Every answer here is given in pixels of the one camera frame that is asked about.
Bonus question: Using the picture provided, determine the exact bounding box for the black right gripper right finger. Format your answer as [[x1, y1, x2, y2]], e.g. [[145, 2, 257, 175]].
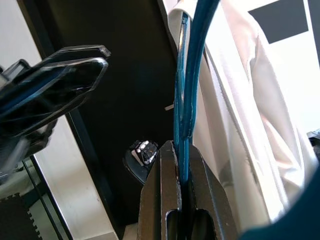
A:
[[187, 145, 238, 240]]

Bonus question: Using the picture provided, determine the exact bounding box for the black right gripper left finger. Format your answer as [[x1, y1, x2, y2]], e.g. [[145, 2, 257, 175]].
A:
[[138, 139, 181, 240]]

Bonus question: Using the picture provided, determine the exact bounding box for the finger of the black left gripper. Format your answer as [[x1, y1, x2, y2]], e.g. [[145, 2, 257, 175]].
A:
[[53, 44, 112, 63], [29, 57, 110, 111]]

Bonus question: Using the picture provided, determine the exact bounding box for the blue plastic clothes hanger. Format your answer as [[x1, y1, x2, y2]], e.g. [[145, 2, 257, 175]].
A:
[[173, 0, 320, 240]]

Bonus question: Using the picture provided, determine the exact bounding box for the white printed T-shirt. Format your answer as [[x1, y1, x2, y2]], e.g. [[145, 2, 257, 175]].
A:
[[166, 0, 317, 232]]

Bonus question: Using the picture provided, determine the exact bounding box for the black glossy cabinet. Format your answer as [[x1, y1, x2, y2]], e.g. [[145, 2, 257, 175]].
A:
[[23, 0, 182, 238]]

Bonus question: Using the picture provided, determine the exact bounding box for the round metal cabinet knob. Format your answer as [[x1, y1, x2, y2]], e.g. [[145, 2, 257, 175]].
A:
[[122, 139, 160, 186]]

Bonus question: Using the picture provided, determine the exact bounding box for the black foam floor mat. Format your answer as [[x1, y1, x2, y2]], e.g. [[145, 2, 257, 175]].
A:
[[0, 194, 42, 240]]

